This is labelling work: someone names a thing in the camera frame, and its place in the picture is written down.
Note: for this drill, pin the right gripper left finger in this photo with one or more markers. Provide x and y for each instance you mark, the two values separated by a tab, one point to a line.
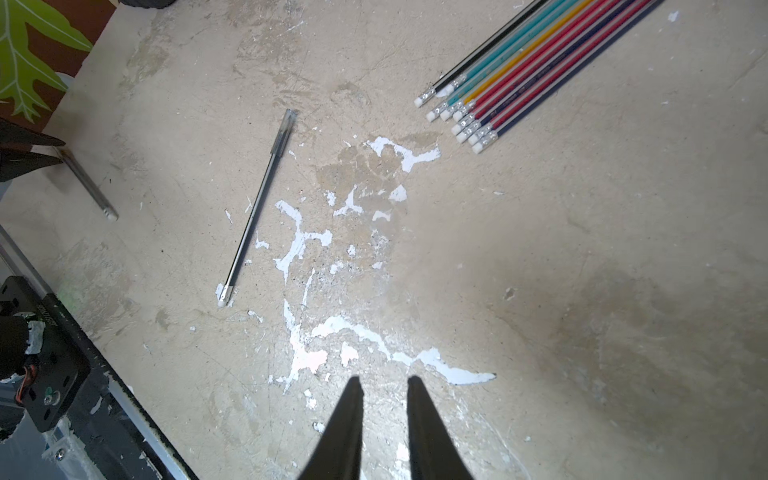
339	450

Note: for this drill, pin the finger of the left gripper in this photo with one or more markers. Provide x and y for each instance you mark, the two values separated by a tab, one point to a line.
12	133
16	163

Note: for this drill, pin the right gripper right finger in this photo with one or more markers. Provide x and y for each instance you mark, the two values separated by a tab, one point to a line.
432	452

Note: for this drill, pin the teal green pencil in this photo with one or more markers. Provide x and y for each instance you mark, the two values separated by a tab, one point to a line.
466	98

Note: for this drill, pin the yellow pencil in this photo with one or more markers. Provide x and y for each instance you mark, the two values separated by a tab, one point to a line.
493	78

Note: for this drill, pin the black grey pencil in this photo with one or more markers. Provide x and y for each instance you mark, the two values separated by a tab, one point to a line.
452	75

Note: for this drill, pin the grey pencil pink cap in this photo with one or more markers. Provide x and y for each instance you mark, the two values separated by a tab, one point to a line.
88	183

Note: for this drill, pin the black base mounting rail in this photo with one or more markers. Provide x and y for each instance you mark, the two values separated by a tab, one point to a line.
54	379

